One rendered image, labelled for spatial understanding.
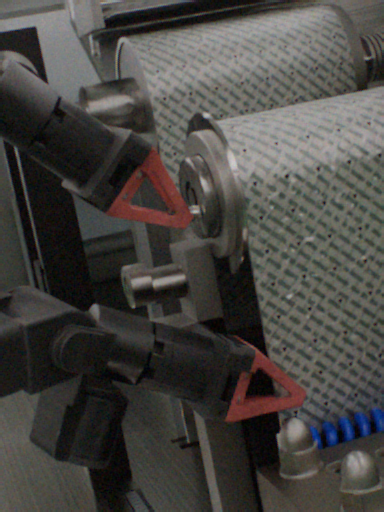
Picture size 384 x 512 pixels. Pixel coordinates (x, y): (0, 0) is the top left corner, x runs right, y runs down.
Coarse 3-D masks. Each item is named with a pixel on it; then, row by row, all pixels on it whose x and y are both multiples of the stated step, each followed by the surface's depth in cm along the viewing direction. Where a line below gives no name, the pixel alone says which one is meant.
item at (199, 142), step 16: (192, 144) 89; (208, 144) 85; (208, 160) 86; (224, 176) 84; (224, 192) 84; (224, 208) 84; (224, 224) 85; (208, 240) 91; (224, 240) 87; (224, 256) 89
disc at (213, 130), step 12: (192, 120) 90; (204, 120) 87; (192, 132) 91; (216, 132) 84; (216, 144) 85; (228, 144) 83; (228, 156) 83; (228, 168) 83; (240, 180) 82; (240, 192) 82; (240, 204) 83; (240, 216) 83; (240, 228) 84; (240, 240) 85; (240, 252) 85; (228, 264) 90; (240, 264) 87
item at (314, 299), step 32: (256, 256) 85; (288, 256) 85; (320, 256) 86; (352, 256) 87; (256, 288) 85; (288, 288) 86; (320, 288) 87; (352, 288) 88; (288, 320) 86; (320, 320) 87; (352, 320) 88; (288, 352) 87; (320, 352) 87; (352, 352) 88; (320, 384) 88; (352, 384) 89; (288, 416) 87; (320, 416) 88; (352, 416) 89
